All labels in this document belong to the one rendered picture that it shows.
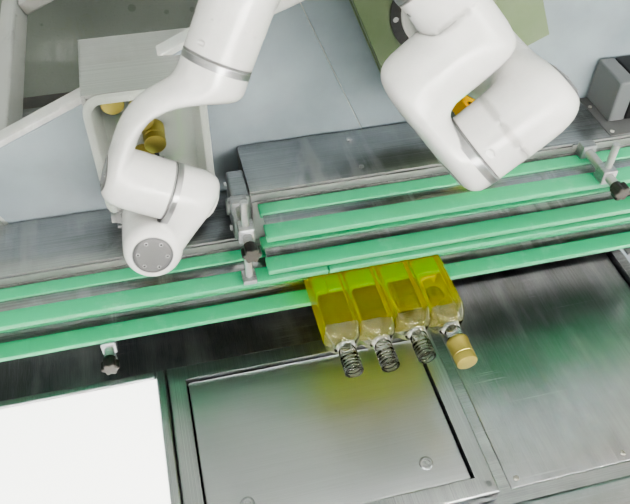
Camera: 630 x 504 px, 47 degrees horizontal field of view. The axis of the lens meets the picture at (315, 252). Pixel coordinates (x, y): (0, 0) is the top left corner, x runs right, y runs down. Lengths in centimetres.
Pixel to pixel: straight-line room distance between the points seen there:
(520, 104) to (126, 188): 47
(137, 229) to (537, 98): 50
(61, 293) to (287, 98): 48
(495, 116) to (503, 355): 61
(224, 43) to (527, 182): 61
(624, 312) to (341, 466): 65
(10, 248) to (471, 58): 80
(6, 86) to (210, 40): 67
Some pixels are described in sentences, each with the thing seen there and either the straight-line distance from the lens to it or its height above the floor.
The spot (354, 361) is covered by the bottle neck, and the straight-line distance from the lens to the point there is 111.
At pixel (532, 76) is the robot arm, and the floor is 110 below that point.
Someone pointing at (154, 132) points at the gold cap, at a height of 81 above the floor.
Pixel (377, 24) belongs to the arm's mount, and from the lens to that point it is 110.
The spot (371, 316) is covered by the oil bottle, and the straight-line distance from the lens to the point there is 115.
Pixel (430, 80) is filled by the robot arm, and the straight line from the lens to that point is 85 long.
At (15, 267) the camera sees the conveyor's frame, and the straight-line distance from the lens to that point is 125.
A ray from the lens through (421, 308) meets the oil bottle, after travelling 116.
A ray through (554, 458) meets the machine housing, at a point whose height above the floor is 127.
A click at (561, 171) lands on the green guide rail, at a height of 92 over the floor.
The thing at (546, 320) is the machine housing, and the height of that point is 101.
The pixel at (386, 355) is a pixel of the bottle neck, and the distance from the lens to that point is 112.
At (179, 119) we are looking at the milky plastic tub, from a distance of 118.
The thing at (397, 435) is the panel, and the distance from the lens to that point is 121.
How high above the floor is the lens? 173
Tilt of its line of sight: 42 degrees down
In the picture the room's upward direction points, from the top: 161 degrees clockwise
